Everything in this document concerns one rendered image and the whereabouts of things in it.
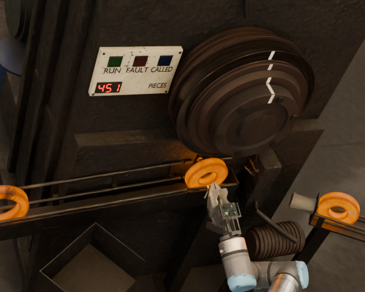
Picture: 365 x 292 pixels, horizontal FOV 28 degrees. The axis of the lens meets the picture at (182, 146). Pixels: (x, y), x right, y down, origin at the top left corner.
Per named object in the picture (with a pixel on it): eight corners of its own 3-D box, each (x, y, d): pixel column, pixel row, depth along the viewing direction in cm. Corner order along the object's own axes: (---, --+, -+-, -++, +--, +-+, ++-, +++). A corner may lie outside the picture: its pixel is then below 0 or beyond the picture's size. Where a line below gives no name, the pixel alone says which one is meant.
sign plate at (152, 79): (87, 91, 221) (99, 46, 209) (165, 88, 232) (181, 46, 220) (90, 97, 220) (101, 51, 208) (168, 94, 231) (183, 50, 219)
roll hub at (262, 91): (197, 149, 230) (226, 84, 211) (273, 143, 242) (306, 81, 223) (204, 162, 227) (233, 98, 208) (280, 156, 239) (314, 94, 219)
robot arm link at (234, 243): (240, 255, 248) (215, 259, 244) (236, 241, 250) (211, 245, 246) (251, 247, 241) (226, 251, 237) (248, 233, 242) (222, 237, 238)
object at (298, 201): (289, 199, 275) (294, 188, 271) (313, 206, 275) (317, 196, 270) (287, 210, 271) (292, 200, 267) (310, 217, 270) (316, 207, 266)
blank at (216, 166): (186, 162, 250) (190, 169, 248) (227, 153, 255) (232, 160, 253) (181, 189, 262) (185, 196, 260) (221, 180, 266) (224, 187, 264)
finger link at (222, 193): (227, 176, 250) (233, 201, 247) (219, 183, 255) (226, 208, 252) (219, 177, 249) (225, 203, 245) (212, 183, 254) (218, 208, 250)
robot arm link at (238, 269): (237, 294, 245) (225, 293, 236) (228, 258, 249) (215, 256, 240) (262, 286, 241) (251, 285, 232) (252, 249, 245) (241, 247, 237)
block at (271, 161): (232, 188, 281) (253, 146, 264) (249, 186, 284) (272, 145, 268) (242, 210, 275) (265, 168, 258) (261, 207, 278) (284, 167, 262)
